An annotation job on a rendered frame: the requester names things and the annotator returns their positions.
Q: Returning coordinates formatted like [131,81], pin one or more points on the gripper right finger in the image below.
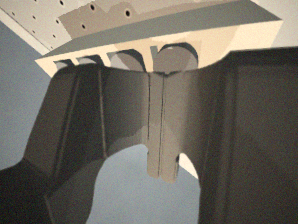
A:
[236,120]

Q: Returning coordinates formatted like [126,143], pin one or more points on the cream button panel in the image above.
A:
[213,31]

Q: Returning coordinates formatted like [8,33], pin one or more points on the grey perforated base plate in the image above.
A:
[54,22]

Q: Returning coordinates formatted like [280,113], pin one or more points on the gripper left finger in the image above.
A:
[89,112]

